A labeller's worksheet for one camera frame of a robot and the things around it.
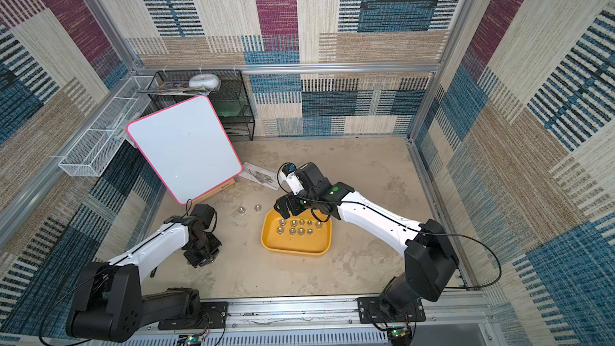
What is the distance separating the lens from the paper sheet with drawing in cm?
106

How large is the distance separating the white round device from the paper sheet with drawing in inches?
13.8

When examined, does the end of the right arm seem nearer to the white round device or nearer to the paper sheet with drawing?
the paper sheet with drawing

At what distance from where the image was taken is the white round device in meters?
0.89
